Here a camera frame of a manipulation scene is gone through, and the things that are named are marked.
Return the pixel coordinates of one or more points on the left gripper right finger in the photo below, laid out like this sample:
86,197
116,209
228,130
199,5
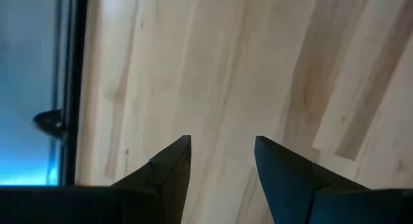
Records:
290,191

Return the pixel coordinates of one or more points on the black frame clamp knob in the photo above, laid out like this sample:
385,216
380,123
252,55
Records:
50,122

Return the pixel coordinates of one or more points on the black aluminium table frame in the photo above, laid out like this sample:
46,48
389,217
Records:
75,88

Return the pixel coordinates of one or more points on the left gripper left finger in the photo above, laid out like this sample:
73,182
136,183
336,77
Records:
164,191

